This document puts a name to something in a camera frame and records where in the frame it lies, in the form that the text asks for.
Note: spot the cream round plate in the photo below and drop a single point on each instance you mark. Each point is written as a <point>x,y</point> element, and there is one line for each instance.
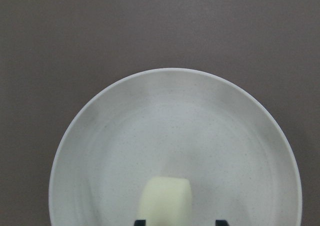
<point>175,122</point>

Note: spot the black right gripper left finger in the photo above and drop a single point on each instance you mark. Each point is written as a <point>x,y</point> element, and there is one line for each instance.
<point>140,223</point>

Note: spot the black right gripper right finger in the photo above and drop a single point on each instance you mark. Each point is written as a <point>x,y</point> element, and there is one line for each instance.
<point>221,223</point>

